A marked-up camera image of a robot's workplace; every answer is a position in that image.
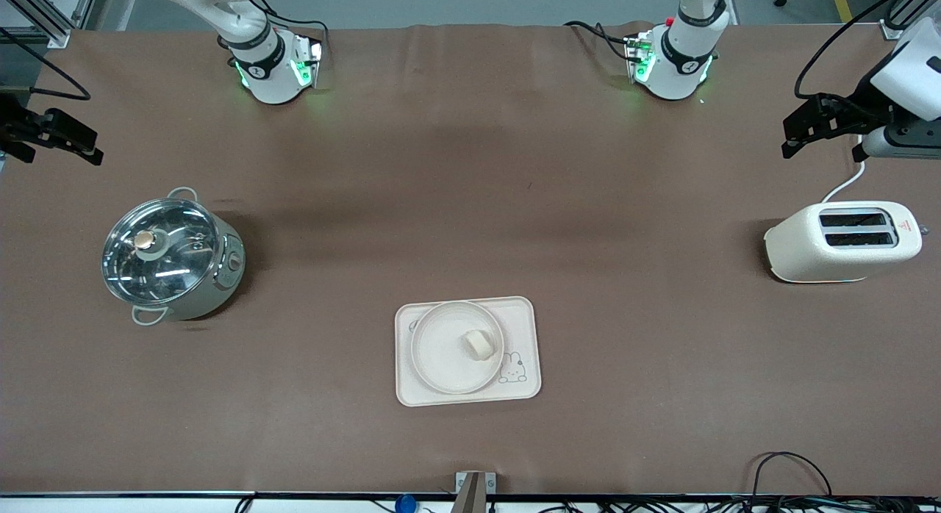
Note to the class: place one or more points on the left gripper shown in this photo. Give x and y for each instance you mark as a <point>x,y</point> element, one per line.
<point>865,105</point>

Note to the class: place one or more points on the green lit base connector box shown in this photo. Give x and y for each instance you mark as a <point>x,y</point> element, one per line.
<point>309,61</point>
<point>639,57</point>

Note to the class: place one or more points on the cream round plate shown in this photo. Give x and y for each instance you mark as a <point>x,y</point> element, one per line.
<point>441,351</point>

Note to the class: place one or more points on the pale green electric cooking pot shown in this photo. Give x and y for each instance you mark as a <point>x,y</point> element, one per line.
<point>220,278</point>

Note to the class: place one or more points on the cream tray with rabbit print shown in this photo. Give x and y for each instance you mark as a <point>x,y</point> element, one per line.
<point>526,325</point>

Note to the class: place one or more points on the small pale steamed bun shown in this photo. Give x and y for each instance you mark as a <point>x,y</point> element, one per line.
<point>478,344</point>

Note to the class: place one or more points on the blue round cap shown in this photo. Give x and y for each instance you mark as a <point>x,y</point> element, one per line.
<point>405,504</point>

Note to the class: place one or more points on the aluminium frame post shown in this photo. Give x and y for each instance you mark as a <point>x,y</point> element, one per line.
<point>44,17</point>
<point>908,9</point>

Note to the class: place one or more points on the white two-slot toaster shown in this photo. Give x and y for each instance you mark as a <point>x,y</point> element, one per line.
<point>801,252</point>

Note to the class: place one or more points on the glass pot lid with knob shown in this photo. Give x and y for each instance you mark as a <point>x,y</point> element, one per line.
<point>169,263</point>

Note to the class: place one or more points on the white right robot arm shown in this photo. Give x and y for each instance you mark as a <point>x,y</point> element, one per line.
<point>268,72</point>

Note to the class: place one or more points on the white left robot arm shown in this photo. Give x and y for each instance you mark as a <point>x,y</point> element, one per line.
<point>680,57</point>

